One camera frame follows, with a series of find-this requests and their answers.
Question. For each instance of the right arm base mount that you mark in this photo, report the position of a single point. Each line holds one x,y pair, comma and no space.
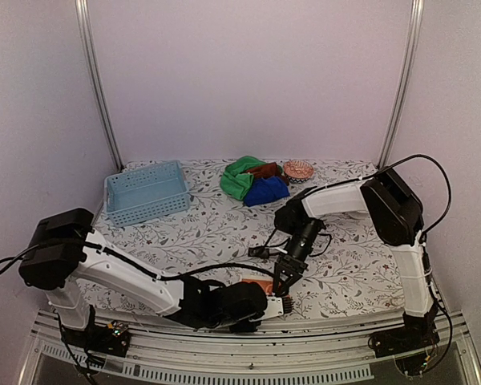
417,338

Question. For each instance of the green towel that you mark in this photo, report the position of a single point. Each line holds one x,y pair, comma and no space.
235,180

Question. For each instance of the red patterned bowl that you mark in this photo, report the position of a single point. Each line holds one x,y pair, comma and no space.
298,171

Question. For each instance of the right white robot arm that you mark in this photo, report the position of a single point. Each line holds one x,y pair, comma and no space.
396,215

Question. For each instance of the dark red towel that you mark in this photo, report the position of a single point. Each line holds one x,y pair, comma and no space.
265,171

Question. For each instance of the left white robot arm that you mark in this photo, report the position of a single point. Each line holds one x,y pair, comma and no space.
66,247

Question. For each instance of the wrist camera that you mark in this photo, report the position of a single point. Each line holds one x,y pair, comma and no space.
277,307
265,252

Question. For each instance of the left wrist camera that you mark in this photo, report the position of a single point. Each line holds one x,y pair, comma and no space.
277,307

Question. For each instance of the light blue plastic basket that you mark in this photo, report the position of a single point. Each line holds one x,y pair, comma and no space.
143,194

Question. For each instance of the left aluminium frame post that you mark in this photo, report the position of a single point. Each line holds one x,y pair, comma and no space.
85,31

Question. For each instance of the orange bunny towel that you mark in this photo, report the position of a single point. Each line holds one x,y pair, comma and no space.
265,284

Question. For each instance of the white bowl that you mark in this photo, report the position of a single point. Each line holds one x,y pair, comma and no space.
358,215

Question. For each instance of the blue towel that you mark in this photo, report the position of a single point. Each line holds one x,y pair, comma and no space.
264,191

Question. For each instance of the right aluminium frame post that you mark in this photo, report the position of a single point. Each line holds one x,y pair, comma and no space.
411,46

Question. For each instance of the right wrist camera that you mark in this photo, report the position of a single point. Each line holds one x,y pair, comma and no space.
265,252

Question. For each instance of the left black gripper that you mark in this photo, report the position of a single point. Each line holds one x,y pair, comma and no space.
246,330

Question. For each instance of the front aluminium rail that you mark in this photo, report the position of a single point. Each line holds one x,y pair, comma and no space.
318,351

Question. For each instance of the aluminium frame post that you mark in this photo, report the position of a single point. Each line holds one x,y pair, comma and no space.
411,46
85,31

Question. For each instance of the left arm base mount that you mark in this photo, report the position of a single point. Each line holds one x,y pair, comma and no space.
110,339

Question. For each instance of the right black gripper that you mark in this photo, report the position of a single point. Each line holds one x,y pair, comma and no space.
280,290

